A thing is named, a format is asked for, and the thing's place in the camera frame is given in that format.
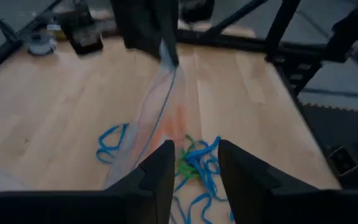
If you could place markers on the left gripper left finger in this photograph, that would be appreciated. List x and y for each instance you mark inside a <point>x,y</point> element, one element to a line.
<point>141,199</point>

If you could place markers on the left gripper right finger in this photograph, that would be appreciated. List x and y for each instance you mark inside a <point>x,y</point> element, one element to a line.
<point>259,199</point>

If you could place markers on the blue rubber band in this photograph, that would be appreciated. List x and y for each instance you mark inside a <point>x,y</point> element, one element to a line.
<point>204,199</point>
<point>104,146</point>
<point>202,152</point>

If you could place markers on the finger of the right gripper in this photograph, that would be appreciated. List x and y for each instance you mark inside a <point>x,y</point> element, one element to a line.
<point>171,25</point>
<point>138,25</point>

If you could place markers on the dark metal corner bracket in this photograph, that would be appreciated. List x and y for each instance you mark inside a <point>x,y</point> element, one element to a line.
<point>342,160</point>

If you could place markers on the black triangular frame brace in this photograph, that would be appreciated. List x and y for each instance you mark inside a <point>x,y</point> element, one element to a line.
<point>8,31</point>

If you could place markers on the green rubber band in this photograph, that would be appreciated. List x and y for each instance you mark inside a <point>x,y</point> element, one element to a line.
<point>183,169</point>

